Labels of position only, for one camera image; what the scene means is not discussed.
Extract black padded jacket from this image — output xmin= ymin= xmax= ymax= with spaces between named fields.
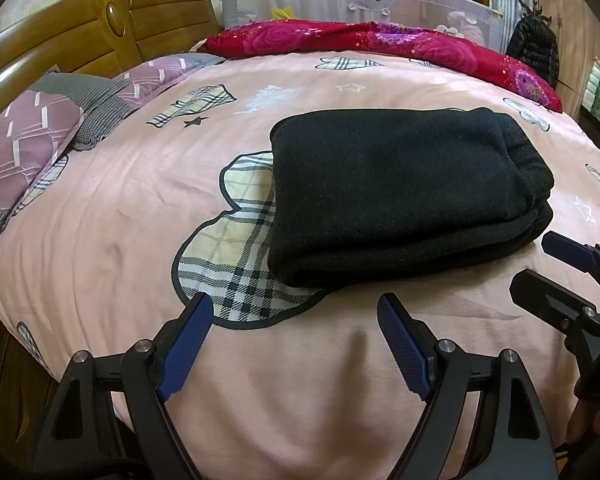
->
xmin=505 ymin=2 xmax=561 ymax=91

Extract purple and grey pillow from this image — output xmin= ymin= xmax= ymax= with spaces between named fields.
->
xmin=114 ymin=52 xmax=227 ymax=111
xmin=0 ymin=72 xmax=131 ymax=291

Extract pink plaid-print duvet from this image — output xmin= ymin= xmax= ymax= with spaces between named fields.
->
xmin=0 ymin=50 xmax=600 ymax=480

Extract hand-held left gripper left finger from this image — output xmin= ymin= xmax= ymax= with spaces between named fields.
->
xmin=32 ymin=292 xmax=216 ymax=480

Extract black pants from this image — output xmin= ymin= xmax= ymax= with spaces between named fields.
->
xmin=267 ymin=106 xmax=555 ymax=291

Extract red floral blanket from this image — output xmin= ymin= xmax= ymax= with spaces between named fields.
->
xmin=200 ymin=19 xmax=565 ymax=113

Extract person's right hand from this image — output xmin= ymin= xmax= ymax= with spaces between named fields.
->
xmin=566 ymin=400 xmax=600 ymax=443

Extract wooden headboard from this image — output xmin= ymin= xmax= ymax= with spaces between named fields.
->
xmin=0 ymin=0 xmax=226 ymax=136

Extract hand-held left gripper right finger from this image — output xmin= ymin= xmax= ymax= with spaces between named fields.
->
xmin=376 ymin=292 xmax=561 ymax=480

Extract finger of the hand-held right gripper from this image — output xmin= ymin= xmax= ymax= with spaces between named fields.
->
xmin=509 ymin=269 xmax=600 ymax=341
xmin=541 ymin=232 xmax=600 ymax=306

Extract wooden wardrobe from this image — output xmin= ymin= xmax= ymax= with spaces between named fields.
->
xmin=535 ymin=0 xmax=600 ymax=121

